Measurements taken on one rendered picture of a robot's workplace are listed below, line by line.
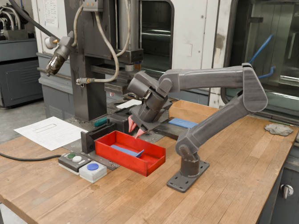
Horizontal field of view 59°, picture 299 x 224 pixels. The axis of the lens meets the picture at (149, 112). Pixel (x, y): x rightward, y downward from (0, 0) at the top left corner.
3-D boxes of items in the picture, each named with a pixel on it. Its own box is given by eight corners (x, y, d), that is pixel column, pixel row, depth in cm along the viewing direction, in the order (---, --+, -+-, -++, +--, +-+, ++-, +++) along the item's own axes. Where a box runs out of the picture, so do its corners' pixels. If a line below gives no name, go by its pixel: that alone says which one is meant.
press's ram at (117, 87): (124, 102, 109) (123, 26, 98) (81, 90, 123) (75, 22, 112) (150, 92, 122) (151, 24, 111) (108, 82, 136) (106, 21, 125)
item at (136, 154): (133, 164, 97) (133, 157, 96) (101, 153, 105) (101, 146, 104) (144, 156, 103) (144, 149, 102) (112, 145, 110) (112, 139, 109)
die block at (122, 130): (123, 139, 116) (123, 124, 113) (107, 133, 122) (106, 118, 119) (150, 124, 131) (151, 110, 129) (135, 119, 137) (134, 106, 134)
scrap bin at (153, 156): (146, 177, 91) (147, 162, 89) (95, 154, 105) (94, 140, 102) (165, 162, 100) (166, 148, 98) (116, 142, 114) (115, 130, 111)
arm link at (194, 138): (171, 146, 87) (257, 85, 73) (174, 138, 93) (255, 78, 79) (183, 160, 88) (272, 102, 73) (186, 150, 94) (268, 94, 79)
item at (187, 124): (197, 130, 121) (198, 125, 120) (168, 122, 129) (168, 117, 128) (204, 125, 127) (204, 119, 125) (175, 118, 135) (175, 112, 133)
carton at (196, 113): (213, 132, 126) (215, 117, 123) (168, 119, 140) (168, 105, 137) (223, 123, 136) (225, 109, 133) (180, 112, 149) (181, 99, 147)
